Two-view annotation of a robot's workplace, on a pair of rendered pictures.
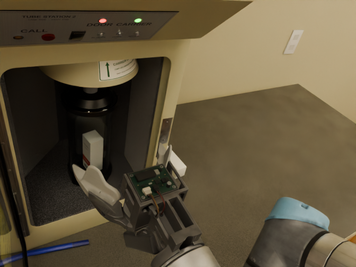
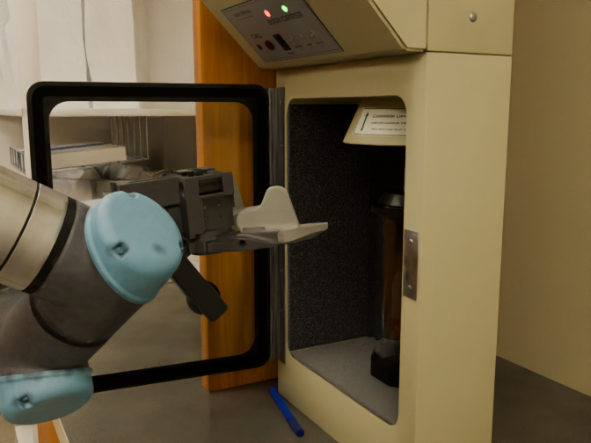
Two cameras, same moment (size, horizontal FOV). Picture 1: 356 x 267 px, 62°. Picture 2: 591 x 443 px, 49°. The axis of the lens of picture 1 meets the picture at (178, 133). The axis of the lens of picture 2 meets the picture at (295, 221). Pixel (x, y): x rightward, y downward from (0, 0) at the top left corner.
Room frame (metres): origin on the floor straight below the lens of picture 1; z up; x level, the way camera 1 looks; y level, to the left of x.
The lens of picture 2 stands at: (0.49, -0.63, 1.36)
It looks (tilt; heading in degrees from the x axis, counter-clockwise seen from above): 10 degrees down; 101
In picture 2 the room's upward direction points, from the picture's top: straight up
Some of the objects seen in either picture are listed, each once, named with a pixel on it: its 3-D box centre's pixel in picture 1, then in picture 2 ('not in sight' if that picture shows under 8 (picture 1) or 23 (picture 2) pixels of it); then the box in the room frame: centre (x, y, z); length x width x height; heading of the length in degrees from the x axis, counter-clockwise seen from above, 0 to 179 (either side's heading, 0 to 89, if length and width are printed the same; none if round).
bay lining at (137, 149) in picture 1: (77, 110); (416, 236); (0.49, 0.22, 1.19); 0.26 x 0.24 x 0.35; 129
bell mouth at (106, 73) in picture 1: (90, 48); (415, 119); (0.48, 0.19, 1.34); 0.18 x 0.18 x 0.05
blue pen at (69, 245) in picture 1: (55, 248); (285, 410); (0.32, 0.20, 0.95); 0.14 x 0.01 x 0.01; 118
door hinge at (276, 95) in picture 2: (7, 174); (275, 229); (0.29, 0.25, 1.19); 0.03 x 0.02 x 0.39; 129
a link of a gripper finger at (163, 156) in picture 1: (165, 158); (280, 214); (0.35, 0.01, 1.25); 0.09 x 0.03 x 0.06; 3
